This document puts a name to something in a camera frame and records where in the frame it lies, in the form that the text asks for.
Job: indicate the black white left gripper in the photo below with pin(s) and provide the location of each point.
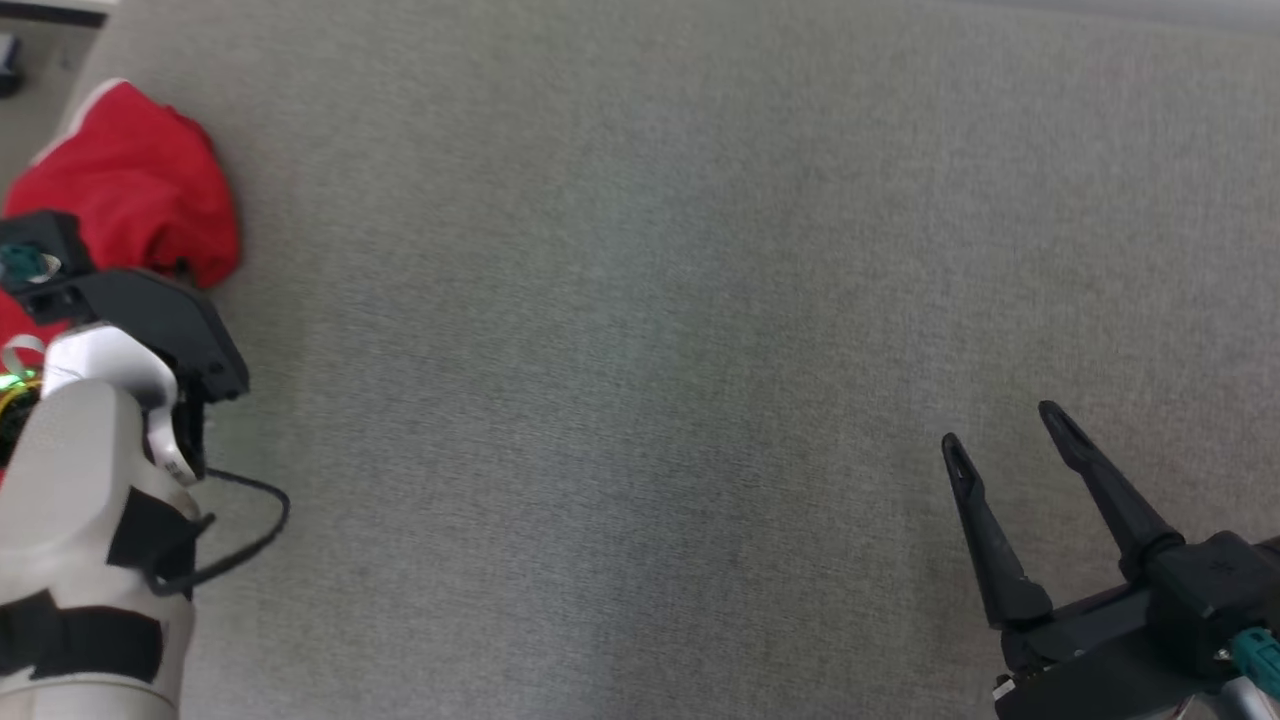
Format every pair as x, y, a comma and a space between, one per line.
170, 320

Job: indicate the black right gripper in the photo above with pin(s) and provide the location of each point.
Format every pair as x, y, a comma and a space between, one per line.
1090, 660

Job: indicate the red shorts with white trim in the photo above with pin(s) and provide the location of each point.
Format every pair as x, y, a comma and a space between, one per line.
140, 180

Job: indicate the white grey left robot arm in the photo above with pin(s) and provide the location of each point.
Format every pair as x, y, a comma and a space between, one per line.
70, 470

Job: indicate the grey fabric sofa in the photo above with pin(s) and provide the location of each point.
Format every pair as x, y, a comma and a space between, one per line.
650, 350

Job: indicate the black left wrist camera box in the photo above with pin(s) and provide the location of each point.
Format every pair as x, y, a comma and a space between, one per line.
50, 228

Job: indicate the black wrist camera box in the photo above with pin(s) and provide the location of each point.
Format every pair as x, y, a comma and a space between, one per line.
50, 228
1215, 585

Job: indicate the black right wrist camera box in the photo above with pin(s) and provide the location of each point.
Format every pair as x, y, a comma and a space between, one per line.
1215, 585

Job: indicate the black frame foot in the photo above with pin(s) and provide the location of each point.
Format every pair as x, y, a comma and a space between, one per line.
8, 65

